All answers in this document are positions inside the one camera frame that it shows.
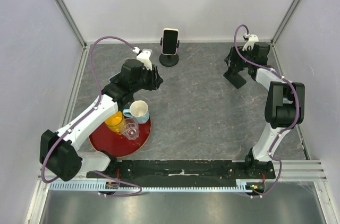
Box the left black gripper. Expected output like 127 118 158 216
131 64 163 93

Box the black folding phone stand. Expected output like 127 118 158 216
223 68 247 89

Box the black round-base phone stand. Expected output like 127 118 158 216
159 53 179 67

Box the phone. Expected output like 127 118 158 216
161 28 179 55

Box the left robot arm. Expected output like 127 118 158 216
39 59 163 183

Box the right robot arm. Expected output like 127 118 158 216
224 42 305 179

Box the light blue cream mug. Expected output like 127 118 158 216
122 100 149 124

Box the clear glass cup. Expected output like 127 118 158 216
120 118 140 141

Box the yellow plastic cup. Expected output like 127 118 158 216
105 111 125 135

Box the red round tray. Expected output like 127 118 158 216
89 118 152 158

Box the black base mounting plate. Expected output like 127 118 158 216
104 160 276 186

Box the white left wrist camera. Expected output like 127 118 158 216
132 47 152 71

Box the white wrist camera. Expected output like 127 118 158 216
242 33 259 51
132 47 152 71

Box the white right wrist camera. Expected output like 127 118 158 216
242 33 259 51

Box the light blue cable duct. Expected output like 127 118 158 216
49 179 260 193

